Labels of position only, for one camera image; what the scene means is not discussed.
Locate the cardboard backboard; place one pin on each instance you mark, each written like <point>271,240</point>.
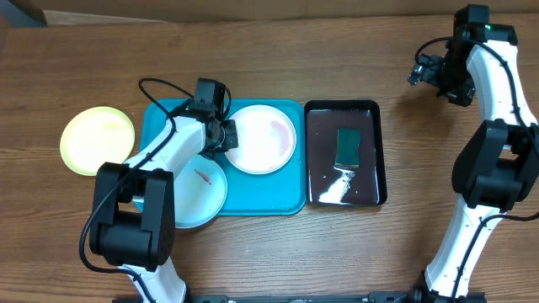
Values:
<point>225,10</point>

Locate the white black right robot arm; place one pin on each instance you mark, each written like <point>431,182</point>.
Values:
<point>498,166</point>

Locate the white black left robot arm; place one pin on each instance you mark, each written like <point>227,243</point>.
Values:
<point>139,204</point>

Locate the pink plate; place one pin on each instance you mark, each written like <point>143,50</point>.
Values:
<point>266,140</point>

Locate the light blue plate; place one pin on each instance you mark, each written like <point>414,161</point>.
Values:
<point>200,190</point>

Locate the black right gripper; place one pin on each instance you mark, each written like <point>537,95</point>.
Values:
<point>462,97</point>

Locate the green sponge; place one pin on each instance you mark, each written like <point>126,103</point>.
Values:
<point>347,151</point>

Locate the black water tray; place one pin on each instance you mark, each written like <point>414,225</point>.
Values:
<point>364,186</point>

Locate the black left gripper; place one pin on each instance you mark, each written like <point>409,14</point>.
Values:
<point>232,141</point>

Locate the teal plastic tray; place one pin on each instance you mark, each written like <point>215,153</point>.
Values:
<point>282,192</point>

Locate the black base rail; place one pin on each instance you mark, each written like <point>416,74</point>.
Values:
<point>373,297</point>

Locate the yellow plate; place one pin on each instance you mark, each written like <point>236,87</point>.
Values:
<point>95,136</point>

